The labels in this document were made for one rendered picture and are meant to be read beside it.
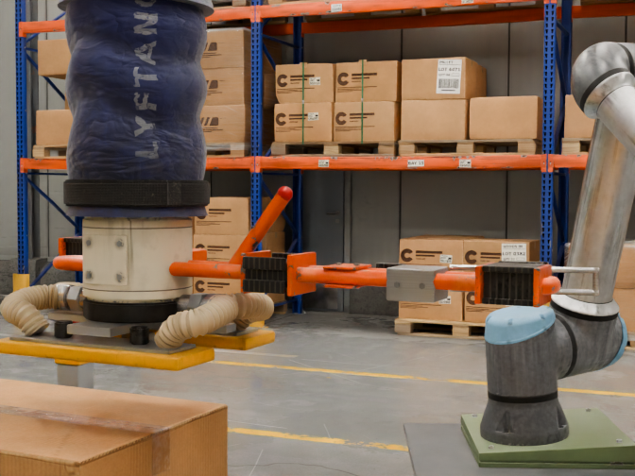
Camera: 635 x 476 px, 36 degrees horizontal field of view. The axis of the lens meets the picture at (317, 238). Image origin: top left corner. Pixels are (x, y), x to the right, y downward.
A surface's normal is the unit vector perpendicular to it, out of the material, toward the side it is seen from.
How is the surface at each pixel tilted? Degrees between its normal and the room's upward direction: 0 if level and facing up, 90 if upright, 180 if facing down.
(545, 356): 89
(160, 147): 78
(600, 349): 103
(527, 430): 71
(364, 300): 90
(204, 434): 90
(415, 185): 90
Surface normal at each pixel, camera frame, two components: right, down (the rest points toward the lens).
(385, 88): -0.33, 0.07
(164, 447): 0.90, 0.03
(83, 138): -0.54, 0.08
